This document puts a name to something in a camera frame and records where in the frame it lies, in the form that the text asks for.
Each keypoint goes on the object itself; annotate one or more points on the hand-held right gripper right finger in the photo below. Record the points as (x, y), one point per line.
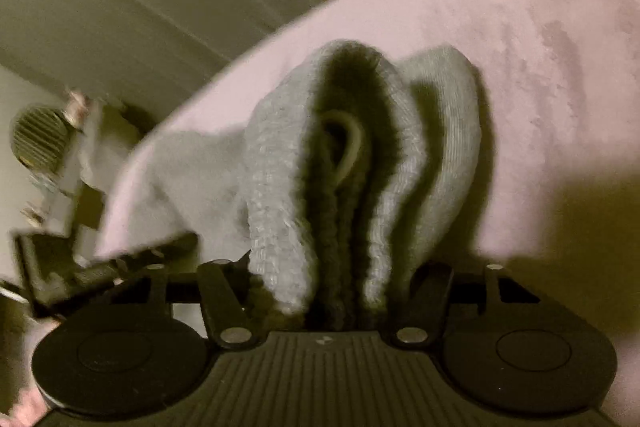
(425, 297)

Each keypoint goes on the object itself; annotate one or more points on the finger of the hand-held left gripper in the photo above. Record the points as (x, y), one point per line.
(145, 251)

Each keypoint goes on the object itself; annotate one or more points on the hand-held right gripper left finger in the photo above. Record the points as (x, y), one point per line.
(225, 302)

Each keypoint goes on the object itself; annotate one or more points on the grey knit pants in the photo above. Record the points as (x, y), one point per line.
(280, 187)

